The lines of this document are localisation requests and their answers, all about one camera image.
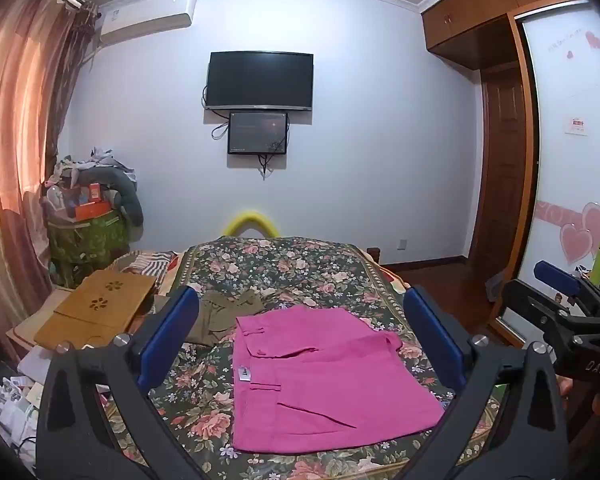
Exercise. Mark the brown wooden door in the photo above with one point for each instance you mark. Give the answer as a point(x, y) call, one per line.
point(505, 170)

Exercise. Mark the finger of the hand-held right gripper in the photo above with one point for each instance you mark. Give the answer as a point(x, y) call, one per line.
point(557, 277)
point(522, 297)

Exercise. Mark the small black monitor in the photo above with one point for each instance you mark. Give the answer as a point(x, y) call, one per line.
point(257, 132)

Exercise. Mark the orange box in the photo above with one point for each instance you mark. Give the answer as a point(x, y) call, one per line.
point(92, 210)

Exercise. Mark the green patterned bag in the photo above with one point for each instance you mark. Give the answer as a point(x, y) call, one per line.
point(90, 245)

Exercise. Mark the pink pants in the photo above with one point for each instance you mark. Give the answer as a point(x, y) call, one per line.
point(320, 385)

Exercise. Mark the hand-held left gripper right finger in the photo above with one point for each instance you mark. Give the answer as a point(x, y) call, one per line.
point(434, 335)

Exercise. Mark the pile of papers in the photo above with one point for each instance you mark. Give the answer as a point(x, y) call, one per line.
point(15, 405)

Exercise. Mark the pink curtain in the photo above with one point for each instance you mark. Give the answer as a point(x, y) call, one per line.
point(20, 135)

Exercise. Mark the black wall television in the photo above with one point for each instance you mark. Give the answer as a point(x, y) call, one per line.
point(260, 80)

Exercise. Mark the white air conditioner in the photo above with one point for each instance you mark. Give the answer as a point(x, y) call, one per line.
point(145, 17)

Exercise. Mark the wooden overhead cabinet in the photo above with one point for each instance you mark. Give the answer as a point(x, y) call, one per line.
point(480, 15)

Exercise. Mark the white wall socket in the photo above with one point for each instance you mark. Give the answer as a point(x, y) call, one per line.
point(403, 245)

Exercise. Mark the red white sticker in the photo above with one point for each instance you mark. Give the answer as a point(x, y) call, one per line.
point(576, 126)

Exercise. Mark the brown wooden lap desk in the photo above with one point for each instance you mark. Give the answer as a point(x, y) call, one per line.
point(95, 310)

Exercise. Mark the yellow foam tube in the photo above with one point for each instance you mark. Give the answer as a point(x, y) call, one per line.
point(250, 220)

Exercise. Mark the striped cloth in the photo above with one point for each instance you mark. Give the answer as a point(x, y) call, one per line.
point(145, 262)

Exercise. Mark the olive green garment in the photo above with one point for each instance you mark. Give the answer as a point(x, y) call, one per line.
point(220, 315)

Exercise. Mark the floral bed blanket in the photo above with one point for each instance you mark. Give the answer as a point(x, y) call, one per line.
point(300, 270)

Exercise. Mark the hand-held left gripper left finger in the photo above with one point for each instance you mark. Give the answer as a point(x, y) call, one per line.
point(171, 332)

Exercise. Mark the grey pillow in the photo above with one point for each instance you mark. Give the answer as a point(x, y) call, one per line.
point(130, 200)

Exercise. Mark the heart-print sliding wardrobe door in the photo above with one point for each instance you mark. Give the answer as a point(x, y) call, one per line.
point(570, 185)

